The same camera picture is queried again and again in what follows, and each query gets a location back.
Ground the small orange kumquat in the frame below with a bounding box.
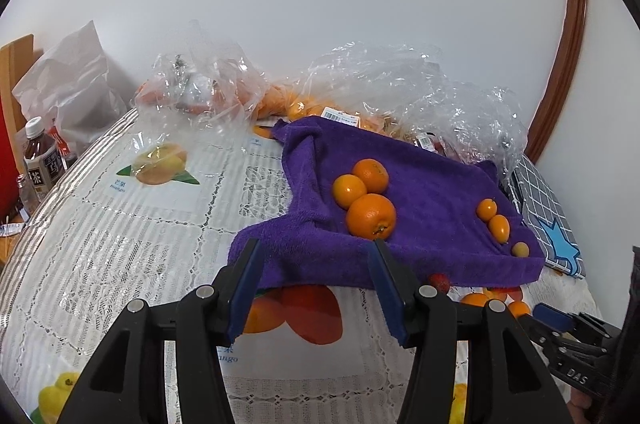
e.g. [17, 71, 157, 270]
[476, 199, 498, 223]
[508, 300, 532, 319]
[487, 214, 511, 244]

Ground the orange mandarin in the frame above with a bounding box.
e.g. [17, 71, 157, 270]
[352, 158, 390, 194]
[332, 173, 368, 209]
[460, 293, 489, 307]

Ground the tan longan fruit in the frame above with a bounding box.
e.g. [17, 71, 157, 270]
[511, 242, 530, 258]

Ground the large orange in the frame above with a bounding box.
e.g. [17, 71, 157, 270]
[345, 193, 397, 241]

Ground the right hand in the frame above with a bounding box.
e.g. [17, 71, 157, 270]
[570, 389, 592, 410]

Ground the grey checked star cloth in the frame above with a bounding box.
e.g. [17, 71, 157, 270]
[503, 156, 586, 280]

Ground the small red fruit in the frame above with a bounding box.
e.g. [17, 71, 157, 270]
[427, 273, 450, 295]

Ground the purple towel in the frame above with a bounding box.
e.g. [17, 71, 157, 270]
[228, 116, 544, 288]

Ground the red paper bag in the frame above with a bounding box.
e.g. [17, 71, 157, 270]
[0, 112, 18, 221]

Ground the tea bottle white cap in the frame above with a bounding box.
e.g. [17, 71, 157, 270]
[23, 116, 65, 201]

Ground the large clear plastic bag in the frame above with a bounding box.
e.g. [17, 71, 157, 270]
[257, 42, 527, 178]

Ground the small clear plastic bag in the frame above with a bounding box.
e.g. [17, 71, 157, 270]
[132, 20, 268, 155]

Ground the white plastic bag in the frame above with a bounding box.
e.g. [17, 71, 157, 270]
[12, 22, 127, 155]

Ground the wooden chair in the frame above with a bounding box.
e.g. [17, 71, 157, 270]
[0, 34, 35, 173]

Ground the brown door frame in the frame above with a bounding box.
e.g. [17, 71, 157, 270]
[525, 0, 589, 163]

